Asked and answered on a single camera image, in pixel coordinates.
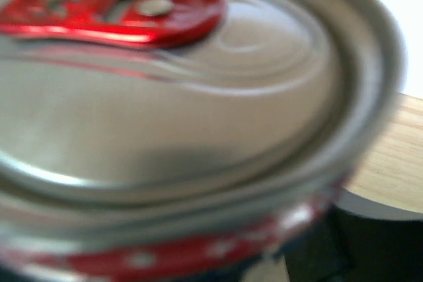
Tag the wooden two-tier shelf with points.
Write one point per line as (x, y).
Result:
(388, 184)

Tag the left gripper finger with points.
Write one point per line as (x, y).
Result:
(344, 246)

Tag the silver can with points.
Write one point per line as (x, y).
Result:
(182, 140)

